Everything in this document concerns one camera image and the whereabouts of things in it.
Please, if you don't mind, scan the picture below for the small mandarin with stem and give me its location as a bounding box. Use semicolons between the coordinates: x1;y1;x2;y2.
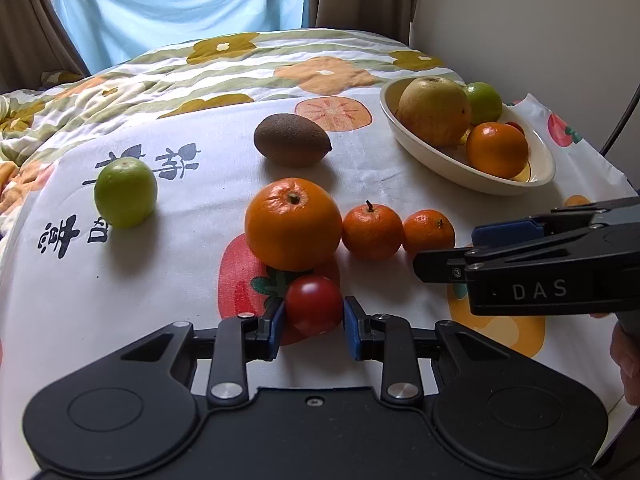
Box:
342;200;404;262

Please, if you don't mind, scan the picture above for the red cherry tomato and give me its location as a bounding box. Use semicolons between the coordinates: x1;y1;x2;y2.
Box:
284;274;344;337
506;122;526;136

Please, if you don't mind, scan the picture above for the large orange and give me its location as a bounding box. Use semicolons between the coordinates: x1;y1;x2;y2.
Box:
244;178;342;272
465;122;529;179

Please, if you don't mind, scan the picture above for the green apple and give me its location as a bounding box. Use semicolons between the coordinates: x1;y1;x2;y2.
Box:
93;157;157;229
463;81;502;126

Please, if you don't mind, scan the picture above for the brown kiwi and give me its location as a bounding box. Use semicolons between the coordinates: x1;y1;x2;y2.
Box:
254;113;332;167

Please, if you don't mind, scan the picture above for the person right hand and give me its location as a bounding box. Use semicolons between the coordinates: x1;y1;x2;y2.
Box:
610;322;640;406

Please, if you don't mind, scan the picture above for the cream oval fruit bowl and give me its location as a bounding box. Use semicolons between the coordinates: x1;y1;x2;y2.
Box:
380;78;555;196

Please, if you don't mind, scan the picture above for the large orange in bowl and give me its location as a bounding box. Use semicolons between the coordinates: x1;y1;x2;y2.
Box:
465;122;529;179

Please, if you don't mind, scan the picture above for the red cherry tomato in bowl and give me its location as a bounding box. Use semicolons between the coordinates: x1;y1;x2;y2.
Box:
506;122;526;136

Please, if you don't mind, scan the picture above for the green apple in bowl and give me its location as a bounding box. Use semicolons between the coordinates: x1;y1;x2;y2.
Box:
463;81;502;126

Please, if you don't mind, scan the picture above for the yellow pear in bowl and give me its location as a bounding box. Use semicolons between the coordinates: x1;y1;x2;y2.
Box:
396;76;472;148

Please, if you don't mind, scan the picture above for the white fruit print cloth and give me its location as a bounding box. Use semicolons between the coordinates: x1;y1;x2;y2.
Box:
0;93;637;480

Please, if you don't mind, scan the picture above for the floral striped quilt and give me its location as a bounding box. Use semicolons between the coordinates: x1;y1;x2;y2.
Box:
1;28;461;233

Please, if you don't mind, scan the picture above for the light blue window sheet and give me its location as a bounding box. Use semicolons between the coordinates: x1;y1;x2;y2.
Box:
52;0;307;73

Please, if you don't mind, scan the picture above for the brown left curtain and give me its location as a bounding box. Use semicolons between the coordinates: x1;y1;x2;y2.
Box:
1;0;89;92

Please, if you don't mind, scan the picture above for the black cable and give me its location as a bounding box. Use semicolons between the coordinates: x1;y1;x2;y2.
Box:
598;81;640;158

